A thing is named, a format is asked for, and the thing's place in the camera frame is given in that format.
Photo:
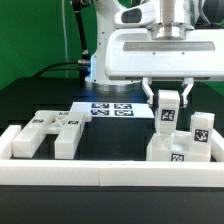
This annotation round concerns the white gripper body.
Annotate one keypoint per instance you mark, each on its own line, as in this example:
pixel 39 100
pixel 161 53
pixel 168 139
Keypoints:
pixel 160 40

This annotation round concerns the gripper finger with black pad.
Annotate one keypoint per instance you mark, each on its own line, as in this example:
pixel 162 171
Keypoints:
pixel 146 86
pixel 187 85

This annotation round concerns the white chair seat part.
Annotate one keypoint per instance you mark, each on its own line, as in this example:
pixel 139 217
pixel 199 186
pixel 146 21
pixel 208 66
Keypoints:
pixel 178 147

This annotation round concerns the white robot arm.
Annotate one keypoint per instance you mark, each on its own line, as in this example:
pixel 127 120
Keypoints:
pixel 106 10

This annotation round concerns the white marker base sheet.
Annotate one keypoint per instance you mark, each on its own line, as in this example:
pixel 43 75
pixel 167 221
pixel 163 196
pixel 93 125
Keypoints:
pixel 105 109

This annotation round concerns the black cable post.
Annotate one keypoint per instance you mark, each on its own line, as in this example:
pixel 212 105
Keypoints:
pixel 84 63

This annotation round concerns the white chair back frame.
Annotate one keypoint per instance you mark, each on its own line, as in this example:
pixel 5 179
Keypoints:
pixel 67 126

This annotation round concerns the white U-shaped fence wall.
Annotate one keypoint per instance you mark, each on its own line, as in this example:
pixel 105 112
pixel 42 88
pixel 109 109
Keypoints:
pixel 103 173

